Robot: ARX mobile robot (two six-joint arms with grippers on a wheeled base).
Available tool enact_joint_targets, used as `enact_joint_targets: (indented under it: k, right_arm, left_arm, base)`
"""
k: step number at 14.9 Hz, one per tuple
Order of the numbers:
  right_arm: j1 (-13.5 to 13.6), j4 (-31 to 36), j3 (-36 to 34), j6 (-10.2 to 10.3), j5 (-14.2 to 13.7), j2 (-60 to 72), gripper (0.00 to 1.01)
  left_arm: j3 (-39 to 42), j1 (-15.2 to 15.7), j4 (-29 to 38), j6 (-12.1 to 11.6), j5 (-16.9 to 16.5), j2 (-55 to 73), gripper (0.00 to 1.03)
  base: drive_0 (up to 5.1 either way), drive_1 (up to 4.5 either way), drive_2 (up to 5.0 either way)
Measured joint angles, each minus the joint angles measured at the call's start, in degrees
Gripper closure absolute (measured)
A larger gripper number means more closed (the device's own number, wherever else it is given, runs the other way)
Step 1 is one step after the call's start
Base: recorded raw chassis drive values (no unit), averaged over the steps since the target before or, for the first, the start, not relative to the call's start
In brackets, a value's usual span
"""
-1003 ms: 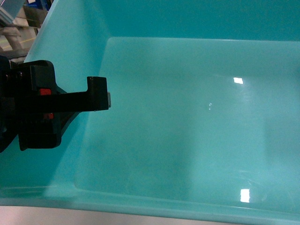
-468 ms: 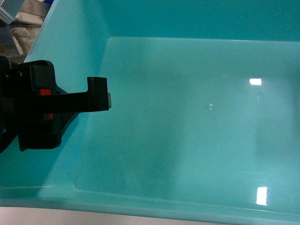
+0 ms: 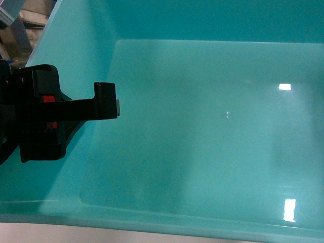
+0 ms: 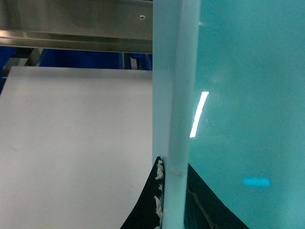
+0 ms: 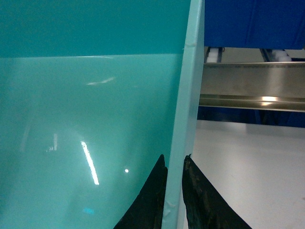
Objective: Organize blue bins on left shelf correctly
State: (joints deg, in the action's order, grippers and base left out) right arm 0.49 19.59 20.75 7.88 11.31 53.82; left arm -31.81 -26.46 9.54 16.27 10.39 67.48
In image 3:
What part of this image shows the light teal plastic bin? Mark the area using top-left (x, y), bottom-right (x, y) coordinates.
top-left (1, 1), bottom-right (323, 242)

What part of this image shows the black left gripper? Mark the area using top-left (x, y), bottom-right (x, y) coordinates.
top-left (1, 60), bottom-right (118, 164)

